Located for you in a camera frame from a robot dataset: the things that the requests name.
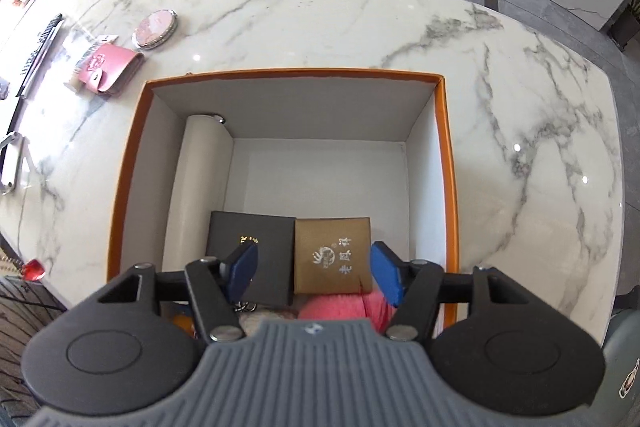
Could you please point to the pink leather wallet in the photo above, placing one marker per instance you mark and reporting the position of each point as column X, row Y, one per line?
column 109, row 68

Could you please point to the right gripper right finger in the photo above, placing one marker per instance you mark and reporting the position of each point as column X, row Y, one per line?
column 411, row 288

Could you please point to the red small object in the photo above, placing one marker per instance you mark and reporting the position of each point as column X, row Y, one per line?
column 33, row 271

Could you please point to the white paper roll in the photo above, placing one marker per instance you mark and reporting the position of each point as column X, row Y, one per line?
column 200, row 187

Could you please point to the orange storage box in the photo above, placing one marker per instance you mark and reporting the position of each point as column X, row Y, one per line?
column 308, row 143

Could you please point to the round pink compact tin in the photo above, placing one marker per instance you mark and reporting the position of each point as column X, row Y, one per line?
column 155, row 29

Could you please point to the black gift box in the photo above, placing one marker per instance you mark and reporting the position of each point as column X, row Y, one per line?
column 272, row 284

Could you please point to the round grey stool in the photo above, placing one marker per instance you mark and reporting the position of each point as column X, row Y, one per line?
column 617, row 401

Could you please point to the black remote control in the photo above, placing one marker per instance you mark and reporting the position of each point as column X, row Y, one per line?
column 41, row 47

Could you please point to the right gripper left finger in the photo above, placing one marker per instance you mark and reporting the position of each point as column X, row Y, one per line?
column 215, row 286

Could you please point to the brown cardboard gift box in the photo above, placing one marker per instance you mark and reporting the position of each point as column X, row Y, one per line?
column 332, row 256

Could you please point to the pink fluffy peach plush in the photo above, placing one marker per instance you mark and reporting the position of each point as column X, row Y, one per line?
column 372, row 306

